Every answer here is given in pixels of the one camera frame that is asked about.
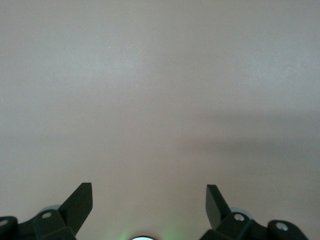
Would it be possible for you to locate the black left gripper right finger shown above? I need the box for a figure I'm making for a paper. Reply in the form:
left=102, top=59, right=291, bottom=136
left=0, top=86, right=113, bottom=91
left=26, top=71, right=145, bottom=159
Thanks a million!
left=199, top=184, right=307, bottom=240

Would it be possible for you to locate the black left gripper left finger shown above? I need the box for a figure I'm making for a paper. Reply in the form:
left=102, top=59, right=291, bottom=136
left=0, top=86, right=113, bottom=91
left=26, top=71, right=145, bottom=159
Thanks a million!
left=0, top=182, right=94, bottom=240

